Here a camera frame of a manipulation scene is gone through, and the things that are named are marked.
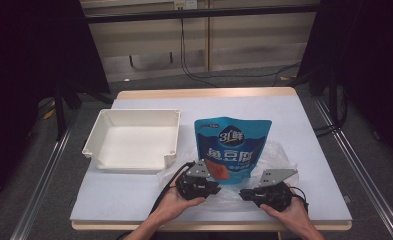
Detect wooden table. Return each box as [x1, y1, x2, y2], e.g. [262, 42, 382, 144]
[69, 86, 354, 233]

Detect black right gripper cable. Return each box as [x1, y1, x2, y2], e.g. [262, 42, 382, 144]
[288, 185, 311, 215]

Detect blue snack pouch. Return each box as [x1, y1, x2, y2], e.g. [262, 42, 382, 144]
[193, 116, 273, 186]

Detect pale table cover sheet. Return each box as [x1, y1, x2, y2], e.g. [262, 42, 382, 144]
[69, 95, 353, 224]

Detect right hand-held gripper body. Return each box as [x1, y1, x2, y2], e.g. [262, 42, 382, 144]
[254, 168, 299, 213]

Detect white wall outlet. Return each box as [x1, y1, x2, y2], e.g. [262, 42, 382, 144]
[173, 0, 199, 11]

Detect black floor cable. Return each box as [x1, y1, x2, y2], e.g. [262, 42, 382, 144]
[313, 122, 346, 138]

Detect metal floor rail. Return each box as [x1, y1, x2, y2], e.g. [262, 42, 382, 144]
[313, 97, 393, 240]
[9, 109, 81, 240]

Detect black metal stand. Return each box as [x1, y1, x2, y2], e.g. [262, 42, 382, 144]
[327, 68, 349, 128]
[51, 79, 82, 142]

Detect person's right hand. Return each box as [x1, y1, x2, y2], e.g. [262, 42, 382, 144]
[259, 185, 310, 231]

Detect long black wall cable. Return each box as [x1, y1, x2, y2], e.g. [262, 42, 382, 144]
[179, 17, 301, 89]

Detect person's left hand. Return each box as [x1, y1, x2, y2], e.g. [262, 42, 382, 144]
[151, 181, 206, 225]

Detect dark curtain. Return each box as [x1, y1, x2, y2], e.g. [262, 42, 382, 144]
[296, 0, 393, 168]
[0, 0, 111, 212]

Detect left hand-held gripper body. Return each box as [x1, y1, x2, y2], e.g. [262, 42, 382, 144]
[175, 159, 212, 201]

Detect clear plastic bag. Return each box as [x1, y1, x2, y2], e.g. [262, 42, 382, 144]
[156, 139, 300, 213]

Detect black horizontal bar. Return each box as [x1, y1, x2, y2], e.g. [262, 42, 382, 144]
[83, 4, 320, 25]

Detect yellow floor tape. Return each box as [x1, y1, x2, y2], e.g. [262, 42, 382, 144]
[43, 100, 57, 121]

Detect white plastic tray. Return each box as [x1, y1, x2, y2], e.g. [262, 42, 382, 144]
[81, 108, 183, 174]

